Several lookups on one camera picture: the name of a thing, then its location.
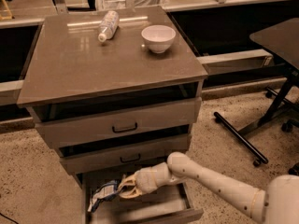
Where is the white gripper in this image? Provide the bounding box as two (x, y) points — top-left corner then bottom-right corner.
(119, 162), (185, 199)

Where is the blue chip bag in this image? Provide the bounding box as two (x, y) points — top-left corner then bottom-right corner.
(88, 180), (120, 213)

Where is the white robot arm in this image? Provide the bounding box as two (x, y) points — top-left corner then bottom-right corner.
(119, 152), (299, 224)

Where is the middle grey drawer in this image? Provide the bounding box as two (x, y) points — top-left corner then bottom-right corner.
(60, 133), (191, 175)

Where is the grey drawer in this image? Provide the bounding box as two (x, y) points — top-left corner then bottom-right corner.
(81, 154), (205, 224)
(60, 133), (191, 175)
(36, 97), (202, 148)

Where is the bottom grey drawer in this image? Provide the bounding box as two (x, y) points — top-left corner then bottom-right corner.
(81, 154), (205, 224)

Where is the grey drawer cabinet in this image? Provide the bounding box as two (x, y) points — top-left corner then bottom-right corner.
(17, 6), (209, 224)

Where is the top grey drawer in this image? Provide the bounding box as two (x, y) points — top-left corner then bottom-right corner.
(36, 97), (202, 148)

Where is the white ceramic bowl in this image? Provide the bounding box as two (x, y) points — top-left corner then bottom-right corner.
(141, 25), (176, 53)

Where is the clear plastic water bottle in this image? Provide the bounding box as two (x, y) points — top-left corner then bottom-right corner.
(98, 10), (120, 42)

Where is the black office chair base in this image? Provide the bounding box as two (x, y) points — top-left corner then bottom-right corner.
(280, 119), (299, 176)

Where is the clear plastic bin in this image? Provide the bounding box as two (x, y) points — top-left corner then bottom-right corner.
(96, 0), (169, 11)

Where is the black rolling side table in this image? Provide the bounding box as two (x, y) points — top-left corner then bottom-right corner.
(213, 17), (299, 168)

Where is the black floor cable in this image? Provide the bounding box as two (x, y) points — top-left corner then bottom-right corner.
(0, 211), (21, 224)

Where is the yellow wooden frame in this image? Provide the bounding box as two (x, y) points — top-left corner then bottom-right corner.
(0, 0), (13, 21)

